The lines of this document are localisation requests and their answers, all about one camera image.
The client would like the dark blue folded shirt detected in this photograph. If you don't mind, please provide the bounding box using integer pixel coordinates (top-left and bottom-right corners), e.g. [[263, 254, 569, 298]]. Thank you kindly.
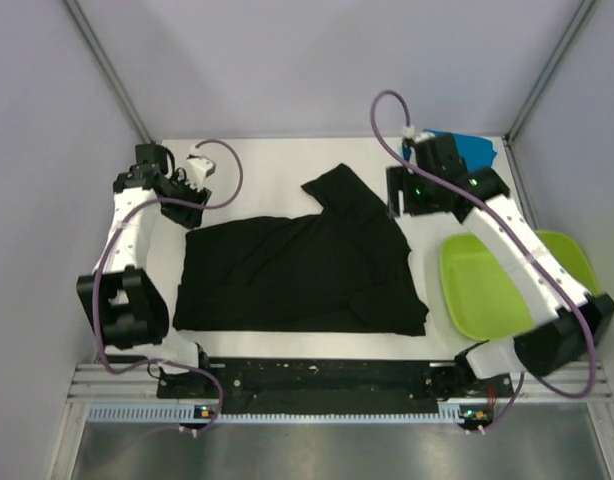
[[401, 139, 415, 163]]

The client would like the black t shirt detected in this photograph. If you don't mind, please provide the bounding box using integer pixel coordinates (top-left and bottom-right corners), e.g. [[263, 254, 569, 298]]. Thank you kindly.
[[173, 164, 428, 337]]

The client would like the light blue cable duct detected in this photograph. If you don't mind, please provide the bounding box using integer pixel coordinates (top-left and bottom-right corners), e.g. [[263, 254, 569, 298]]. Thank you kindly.
[[87, 403, 489, 425]]

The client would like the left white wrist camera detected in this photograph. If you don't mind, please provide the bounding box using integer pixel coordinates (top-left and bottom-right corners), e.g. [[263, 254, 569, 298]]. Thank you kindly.
[[186, 146, 216, 178]]

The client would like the left aluminium frame post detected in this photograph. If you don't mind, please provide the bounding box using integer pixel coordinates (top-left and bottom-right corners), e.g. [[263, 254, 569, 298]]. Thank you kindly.
[[61, 0, 154, 143]]

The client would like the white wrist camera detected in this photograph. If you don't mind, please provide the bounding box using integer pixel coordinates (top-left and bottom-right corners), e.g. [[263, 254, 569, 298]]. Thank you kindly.
[[186, 146, 216, 178], [402, 125, 435, 147]]

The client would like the top blue folded shirt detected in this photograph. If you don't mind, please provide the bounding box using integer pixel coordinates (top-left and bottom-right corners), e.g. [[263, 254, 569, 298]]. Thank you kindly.
[[424, 128, 499, 171]]

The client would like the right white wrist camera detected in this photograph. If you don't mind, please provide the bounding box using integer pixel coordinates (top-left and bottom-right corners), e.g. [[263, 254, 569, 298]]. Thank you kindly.
[[402, 125, 435, 147]]

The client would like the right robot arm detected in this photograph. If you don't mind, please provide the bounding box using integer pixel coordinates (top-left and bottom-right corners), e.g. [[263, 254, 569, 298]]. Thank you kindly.
[[387, 126, 614, 396]]

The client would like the aluminium frame post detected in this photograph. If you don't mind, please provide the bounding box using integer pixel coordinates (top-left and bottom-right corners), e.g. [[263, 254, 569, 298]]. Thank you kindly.
[[61, 0, 154, 143], [503, 0, 601, 146]]

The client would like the green plastic basin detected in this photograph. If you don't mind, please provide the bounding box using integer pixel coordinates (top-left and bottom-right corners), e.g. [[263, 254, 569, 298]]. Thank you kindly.
[[439, 230, 601, 342]]

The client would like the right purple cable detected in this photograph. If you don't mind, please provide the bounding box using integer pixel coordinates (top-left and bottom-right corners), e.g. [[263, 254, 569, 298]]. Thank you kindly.
[[370, 89, 599, 399]]

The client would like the right aluminium frame post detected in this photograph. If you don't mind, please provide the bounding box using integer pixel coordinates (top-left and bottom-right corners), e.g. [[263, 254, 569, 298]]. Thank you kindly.
[[503, 0, 601, 146]]

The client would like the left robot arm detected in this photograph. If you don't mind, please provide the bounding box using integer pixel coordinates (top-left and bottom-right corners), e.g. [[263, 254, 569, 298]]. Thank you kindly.
[[76, 143, 216, 397]]

